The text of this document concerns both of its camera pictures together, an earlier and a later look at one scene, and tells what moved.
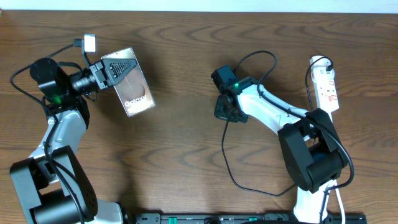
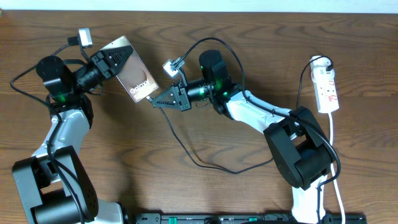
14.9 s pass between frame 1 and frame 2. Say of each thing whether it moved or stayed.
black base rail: stayed
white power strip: stayed
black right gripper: moved
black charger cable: moved
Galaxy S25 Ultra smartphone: moved
